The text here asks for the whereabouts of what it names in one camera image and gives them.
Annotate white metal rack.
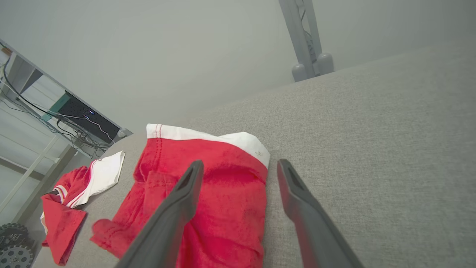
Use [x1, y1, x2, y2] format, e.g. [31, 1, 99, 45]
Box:
[0, 100, 62, 214]

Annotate red white basketball jersey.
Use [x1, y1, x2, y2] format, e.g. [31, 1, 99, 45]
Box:
[40, 150, 126, 266]

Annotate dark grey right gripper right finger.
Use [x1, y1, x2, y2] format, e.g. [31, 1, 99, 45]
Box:
[278, 159, 365, 268]

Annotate black electronics box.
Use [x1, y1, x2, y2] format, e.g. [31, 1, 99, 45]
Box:
[59, 95, 120, 144]

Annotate grey aluminium truss post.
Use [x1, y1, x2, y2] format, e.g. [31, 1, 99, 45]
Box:
[278, 0, 334, 83]

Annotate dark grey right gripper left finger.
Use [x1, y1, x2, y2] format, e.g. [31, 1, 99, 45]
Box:
[115, 161, 204, 268]

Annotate red white sports shorts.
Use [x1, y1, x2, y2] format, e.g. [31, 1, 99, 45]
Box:
[90, 124, 271, 268]

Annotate thick black cable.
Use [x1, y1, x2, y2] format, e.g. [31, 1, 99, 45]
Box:
[2, 56, 114, 144]

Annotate grey metal beam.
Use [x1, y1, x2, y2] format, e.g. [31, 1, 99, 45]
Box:
[13, 145, 77, 224]

